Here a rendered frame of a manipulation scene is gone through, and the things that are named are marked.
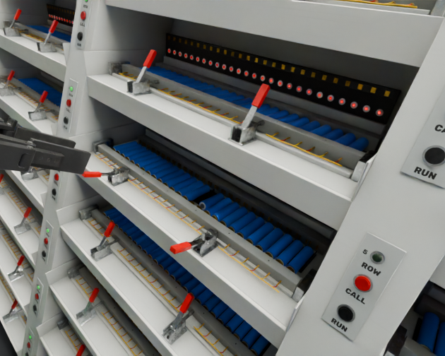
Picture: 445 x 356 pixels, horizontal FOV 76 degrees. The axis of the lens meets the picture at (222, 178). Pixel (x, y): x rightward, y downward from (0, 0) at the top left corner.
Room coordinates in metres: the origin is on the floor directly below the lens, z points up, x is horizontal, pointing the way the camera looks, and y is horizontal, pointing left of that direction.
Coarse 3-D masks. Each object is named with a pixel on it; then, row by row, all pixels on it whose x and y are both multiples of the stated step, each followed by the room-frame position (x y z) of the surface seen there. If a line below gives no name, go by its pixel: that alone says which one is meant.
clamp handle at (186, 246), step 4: (204, 236) 0.42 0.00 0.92; (196, 240) 0.41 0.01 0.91; (200, 240) 0.42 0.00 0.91; (204, 240) 0.42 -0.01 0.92; (176, 244) 0.38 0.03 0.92; (180, 244) 0.38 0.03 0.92; (184, 244) 0.39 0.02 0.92; (188, 244) 0.39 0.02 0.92; (192, 244) 0.40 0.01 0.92; (196, 244) 0.40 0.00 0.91; (172, 248) 0.37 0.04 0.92; (176, 248) 0.37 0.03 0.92; (180, 248) 0.37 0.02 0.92; (184, 248) 0.38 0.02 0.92; (188, 248) 0.39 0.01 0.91; (172, 252) 0.36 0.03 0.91; (176, 252) 0.36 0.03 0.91
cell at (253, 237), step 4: (264, 224) 0.50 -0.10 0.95; (268, 224) 0.49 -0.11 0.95; (260, 228) 0.48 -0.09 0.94; (264, 228) 0.48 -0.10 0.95; (268, 228) 0.48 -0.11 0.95; (272, 228) 0.49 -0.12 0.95; (256, 232) 0.47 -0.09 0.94; (260, 232) 0.47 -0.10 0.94; (264, 232) 0.47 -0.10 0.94; (268, 232) 0.48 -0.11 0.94; (252, 236) 0.45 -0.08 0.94; (256, 236) 0.46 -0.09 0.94; (260, 236) 0.46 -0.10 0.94; (264, 236) 0.47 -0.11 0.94; (252, 240) 0.45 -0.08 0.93; (256, 240) 0.45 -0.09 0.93; (260, 240) 0.46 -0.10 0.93
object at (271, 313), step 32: (128, 128) 0.76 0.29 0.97; (96, 160) 0.64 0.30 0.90; (192, 160) 0.67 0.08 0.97; (128, 192) 0.54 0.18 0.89; (256, 192) 0.56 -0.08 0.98; (160, 224) 0.47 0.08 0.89; (320, 224) 0.49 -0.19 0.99; (192, 256) 0.41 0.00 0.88; (224, 256) 0.42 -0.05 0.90; (320, 256) 0.46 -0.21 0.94; (224, 288) 0.38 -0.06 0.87; (256, 288) 0.37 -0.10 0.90; (256, 320) 0.34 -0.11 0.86; (288, 320) 0.33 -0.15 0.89
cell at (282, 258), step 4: (296, 240) 0.46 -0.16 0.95; (292, 244) 0.45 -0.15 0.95; (296, 244) 0.45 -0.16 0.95; (300, 244) 0.46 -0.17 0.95; (288, 248) 0.44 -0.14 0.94; (292, 248) 0.44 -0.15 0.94; (296, 248) 0.45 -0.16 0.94; (300, 248) 0.45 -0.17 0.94; (284, 252) 0.43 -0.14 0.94; (288, 252) 0.43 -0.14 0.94; (292, 252) 0.44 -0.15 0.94; (296, 252) 0.44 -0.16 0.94; (280, 256) 0.42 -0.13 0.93; (284, 256) 0.42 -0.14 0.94; (288, 256) 0.42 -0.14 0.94; (292, 256) 0.43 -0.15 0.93; (280, 260) 0.42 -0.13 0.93; (284, 260) 0.41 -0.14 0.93; (288, 260) 0.42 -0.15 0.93; (284, 264) 0.41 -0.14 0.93
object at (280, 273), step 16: (112, 160) 0.64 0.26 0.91; (128, 160) 0.62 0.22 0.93; (144, 176) 0.57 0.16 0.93; (144, 192) 0.54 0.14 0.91; (160, 192) 0.54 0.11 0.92; (192, 208) 0.49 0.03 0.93; (208, 224) 0.46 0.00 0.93; (224, 240) 0.44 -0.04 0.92; (240, 240) 0.43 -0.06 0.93; (256, 256) 0.41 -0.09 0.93; (272, 272) 0.39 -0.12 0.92; (288, 272) 0.39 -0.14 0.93; (288, 288) 0.37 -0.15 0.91
